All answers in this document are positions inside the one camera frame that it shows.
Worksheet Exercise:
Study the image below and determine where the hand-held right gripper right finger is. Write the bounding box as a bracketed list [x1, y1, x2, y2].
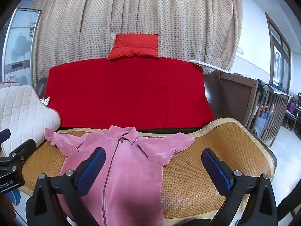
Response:
[201, 148, 278, 226]

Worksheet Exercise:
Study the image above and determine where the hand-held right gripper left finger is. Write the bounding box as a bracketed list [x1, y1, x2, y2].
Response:
[25, 147, 106, 226]

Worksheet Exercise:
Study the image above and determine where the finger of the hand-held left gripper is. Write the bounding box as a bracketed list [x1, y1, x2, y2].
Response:
[8, 138, 37, 170]
[0, 129, 11, 144]

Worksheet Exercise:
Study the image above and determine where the pink zip jacket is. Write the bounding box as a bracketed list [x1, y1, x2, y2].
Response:
[45, 125, 195, 226]

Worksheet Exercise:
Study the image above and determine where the blue plastic object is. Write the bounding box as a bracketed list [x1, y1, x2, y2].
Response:
[7, 190, 21, 206]

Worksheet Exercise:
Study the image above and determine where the white quilted pad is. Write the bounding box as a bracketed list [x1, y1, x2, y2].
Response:
[0, 82, 62, 153]

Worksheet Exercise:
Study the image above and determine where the woven bamboo mat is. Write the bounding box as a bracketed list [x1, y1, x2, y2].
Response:
[20, 117, 278, 222]

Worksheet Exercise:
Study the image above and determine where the wooden slatted bench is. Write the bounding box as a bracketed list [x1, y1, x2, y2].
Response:
[249, 80, 291, 146]

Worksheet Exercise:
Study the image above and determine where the red blanket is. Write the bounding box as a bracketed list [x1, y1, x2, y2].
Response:
[45, 57, 215, 131]

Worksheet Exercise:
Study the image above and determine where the silver refrigerator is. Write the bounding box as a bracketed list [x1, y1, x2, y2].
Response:
[1, 8, 43, 83]

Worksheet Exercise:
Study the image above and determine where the white flat board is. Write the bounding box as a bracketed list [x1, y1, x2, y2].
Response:
[188, 60, 232, 72]

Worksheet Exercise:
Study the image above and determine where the wooden framed window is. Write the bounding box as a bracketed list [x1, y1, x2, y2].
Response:
[265, 12, 292, 92]

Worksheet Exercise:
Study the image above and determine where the red pillow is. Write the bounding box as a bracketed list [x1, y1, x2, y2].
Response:
[106, 33, 160, 61]

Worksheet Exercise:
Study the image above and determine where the beige dotted curtain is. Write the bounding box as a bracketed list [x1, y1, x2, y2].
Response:
[32, 0, 244, 85]

